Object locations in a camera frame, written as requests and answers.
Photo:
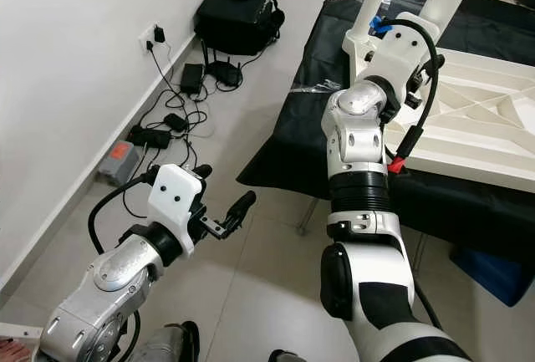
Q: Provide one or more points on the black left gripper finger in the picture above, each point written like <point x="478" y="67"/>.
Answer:
<point x="239" y="214"/>
<point x="203" y="171"/>

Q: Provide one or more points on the white plastic table top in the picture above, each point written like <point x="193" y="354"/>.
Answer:
<point x="485" y="136"/>

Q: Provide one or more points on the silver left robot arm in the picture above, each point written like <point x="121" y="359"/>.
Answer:
<point x="109" y="295"/>

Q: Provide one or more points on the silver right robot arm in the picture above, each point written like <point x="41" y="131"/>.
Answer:
<point x="359" y="145"/>

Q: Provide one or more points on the small black power adapter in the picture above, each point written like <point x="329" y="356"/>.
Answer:
<point x="175" y="122"/>

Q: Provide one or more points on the black tablecloth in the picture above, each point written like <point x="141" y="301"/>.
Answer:
<point x="301" y="145"/>

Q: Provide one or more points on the black router with antennas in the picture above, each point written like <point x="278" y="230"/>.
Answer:
<point x="224" y="73"/>

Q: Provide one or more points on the grey robot right leg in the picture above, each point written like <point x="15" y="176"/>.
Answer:
<point x="286" y="356"/>

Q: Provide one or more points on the black square case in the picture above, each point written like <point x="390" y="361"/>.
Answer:
<point x="238" y="15"/>

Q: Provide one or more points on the blue dustpan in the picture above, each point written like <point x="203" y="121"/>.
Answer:
<point x="497" y="274"/>

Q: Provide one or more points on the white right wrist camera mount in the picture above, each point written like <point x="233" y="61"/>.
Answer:
<point x="401" y="48"/>

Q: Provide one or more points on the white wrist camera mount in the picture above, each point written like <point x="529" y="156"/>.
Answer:
<point x="401" y="48"/>
<point x="175" y="203"/>

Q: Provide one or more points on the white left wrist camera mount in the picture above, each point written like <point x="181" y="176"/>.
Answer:
<point x="175" y="203"/>

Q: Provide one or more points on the metal folding table frame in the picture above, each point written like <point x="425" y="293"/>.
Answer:
<point x="307" y="217"/>

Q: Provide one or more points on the black wall plug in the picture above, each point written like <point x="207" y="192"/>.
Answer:
<point x="160" y="34"/>

